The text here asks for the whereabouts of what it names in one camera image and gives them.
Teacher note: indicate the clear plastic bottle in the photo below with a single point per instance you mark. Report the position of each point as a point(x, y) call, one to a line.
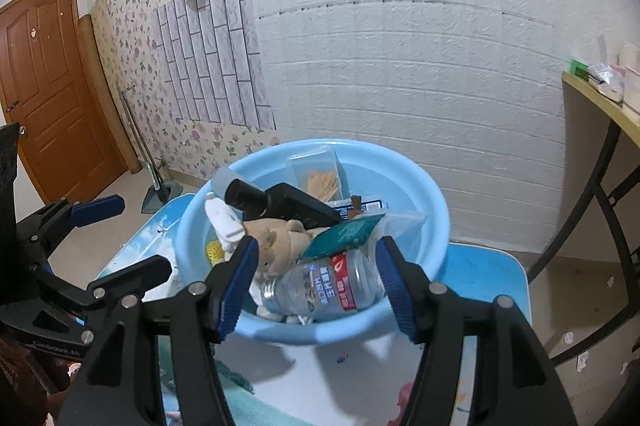
point(330, 286)

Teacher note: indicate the white plush toy yellow mane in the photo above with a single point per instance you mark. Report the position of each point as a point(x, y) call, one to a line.
point(215, 251)

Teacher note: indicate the clear toothpick box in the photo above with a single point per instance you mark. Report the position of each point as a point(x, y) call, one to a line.
point(320, 178)

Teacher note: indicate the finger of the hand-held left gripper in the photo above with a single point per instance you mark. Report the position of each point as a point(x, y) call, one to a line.
point(97, 210)
point(135, 273)

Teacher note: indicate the brown wooden door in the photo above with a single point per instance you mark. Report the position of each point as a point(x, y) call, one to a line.
point(50, 81)

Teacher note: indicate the dark green packet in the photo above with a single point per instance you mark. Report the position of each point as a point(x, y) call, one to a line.
point(345, 231)

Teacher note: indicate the small green box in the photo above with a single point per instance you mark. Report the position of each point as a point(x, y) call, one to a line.
point(580, 70)

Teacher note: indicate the white plastic hook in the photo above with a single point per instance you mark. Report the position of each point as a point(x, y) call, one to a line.
point(225, 218)

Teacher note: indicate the black bottle green label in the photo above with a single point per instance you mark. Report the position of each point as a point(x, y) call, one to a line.
point(295, 201)

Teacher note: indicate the white paper scrap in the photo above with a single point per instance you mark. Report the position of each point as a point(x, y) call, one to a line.
point(568, 337)
point(582, 362)

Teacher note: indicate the clear plastic wrapper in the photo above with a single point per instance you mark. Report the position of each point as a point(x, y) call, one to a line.
point(607, 83)

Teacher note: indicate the small table printed top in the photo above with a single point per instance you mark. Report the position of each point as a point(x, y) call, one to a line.
point(475, 271)

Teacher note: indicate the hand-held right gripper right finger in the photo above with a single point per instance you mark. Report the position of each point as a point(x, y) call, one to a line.
point(395, 291)

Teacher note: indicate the beige plush toy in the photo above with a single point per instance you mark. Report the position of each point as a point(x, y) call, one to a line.
point(280, 236)

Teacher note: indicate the blue plastic basin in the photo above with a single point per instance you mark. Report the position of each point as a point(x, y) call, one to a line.
point(420, 186)

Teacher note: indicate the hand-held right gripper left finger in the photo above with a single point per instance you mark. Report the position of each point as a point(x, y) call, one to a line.
point(240, 291)

